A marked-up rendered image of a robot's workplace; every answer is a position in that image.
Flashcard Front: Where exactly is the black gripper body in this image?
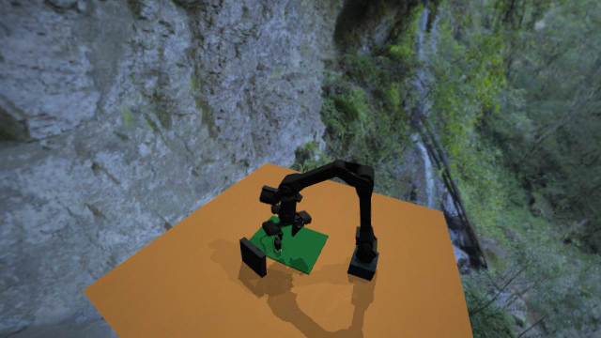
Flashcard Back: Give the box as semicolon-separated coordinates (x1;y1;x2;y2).
262;207;312;236

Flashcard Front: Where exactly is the black square cooling fan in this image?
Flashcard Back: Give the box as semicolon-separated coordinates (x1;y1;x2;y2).
239;237;267;278

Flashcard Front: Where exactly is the green circuit board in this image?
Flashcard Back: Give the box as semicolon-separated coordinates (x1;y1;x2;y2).
249;225;328;275

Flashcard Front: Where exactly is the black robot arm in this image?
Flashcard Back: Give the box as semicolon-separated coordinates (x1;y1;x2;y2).
260;159;378;267

